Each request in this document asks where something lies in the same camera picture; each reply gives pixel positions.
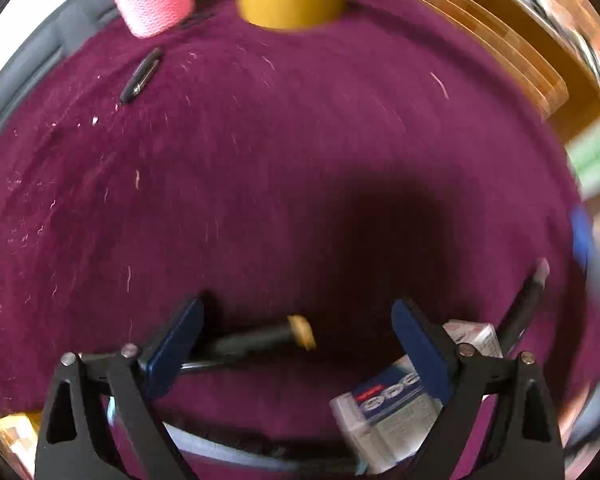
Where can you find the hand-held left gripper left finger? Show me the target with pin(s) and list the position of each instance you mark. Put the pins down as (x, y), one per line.
(177, 345)

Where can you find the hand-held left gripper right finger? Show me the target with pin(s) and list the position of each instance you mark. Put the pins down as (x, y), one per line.
(420, 340)

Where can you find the black stick with wooden knob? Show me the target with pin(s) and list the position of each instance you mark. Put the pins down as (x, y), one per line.
(250, 340)

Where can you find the yellow tray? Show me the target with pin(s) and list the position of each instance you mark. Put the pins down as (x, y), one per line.
(20, 440)

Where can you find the small white box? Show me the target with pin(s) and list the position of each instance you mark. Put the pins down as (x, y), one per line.
(472, 337)

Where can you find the white and blue box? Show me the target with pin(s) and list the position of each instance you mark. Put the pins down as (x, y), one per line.
(385, 410)

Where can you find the black rod with pale tip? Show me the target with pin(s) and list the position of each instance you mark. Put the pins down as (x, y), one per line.
(522, 310)

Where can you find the blue blurred object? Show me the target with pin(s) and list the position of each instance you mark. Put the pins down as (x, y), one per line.
(582, 240)

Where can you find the green blurred object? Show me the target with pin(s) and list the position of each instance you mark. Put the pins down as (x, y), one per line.
(595, 155)

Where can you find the wooden cabinet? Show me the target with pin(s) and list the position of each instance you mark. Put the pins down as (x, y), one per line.
(505, 50)

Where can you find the black leather sofa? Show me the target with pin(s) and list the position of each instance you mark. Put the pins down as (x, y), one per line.
(30, 60)

